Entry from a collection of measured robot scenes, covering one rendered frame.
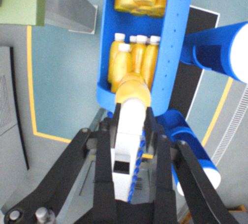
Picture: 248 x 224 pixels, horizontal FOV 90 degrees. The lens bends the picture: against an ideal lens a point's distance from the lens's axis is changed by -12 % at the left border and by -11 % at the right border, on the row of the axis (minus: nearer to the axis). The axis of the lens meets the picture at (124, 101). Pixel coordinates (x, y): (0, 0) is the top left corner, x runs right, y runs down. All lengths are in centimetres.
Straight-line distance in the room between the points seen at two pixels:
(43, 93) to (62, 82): 34
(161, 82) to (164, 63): 6
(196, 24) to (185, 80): 56
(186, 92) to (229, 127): 94
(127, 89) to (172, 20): 26
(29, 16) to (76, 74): 118
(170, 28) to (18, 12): 60
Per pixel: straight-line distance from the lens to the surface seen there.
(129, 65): 51
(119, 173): 83
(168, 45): 42
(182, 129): 126
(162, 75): 42
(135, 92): 23
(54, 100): 203
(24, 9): 74
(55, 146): 246
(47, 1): 89
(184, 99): 166
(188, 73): 160
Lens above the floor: 162
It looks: 69 degrees down
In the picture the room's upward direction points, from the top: 169 degrees counter-clockwise
